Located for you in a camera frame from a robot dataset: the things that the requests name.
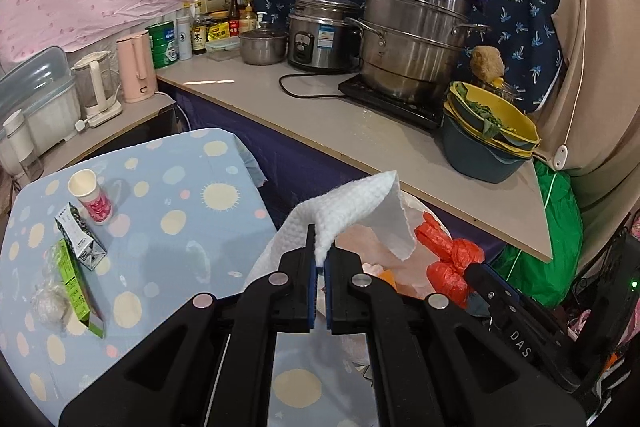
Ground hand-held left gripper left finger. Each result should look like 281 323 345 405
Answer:
59 223 319 427

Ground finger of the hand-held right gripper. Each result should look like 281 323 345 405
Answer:
462 263 516 320

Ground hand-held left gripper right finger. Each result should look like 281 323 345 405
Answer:
325 244 586 427

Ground waste bin with white liner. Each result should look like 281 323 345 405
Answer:
243 192 483 368

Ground orange-red plastic bag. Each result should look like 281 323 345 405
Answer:
414 212 486 310

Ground white paper towel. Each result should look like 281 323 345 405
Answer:
243 171 416 293

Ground green plastic bag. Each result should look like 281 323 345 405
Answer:
495 159 583 310

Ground teal plastic basin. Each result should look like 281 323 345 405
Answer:
439 107 536 185

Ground stacked yellow bowls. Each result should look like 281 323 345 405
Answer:
444 81 542 158

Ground green leafy vegetable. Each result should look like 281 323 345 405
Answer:
452 84 503 140

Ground black induction cooker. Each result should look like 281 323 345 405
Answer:
338 74 448 131

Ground black white small carton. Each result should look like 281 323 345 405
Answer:
54 202 108 271

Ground white paper cup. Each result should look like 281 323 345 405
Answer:
67 168 112 225

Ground tan loofah sponge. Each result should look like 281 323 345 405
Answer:
469 45 506 82

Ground crumpled clear plastic bag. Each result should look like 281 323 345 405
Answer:
30 247 73 330

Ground small steel pot with lid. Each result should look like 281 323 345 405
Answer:
238 22 290 66

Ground beige curtain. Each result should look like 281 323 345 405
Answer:
522 0 640 258

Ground steel rice cooker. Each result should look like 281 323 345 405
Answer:
286 0 363 75

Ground clear food container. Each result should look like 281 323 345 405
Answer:
207 38 242 62

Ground large steel steamer pot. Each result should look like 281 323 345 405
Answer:
345 0 493 105

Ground yellow seasoning packet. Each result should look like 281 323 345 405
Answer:
207 21 241 44

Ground dark bottle with white label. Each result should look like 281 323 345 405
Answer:
191 9 208 55

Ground orange sauce bottle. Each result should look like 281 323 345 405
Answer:
240 0 257 35

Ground white blue bottle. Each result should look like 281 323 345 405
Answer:
176 14 195 60

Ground pink electric kettle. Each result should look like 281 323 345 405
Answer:
116 33 157 104

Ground green tin can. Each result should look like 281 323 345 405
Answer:
145 21 180 70

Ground white glass electric kettle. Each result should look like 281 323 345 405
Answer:
71 51 124 128

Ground dish box with blue lid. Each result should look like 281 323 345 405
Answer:
0 46 83 172

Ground white insulated bottle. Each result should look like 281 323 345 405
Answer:
2 109 38 180

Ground black power cable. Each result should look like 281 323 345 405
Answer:
278 72 351 99

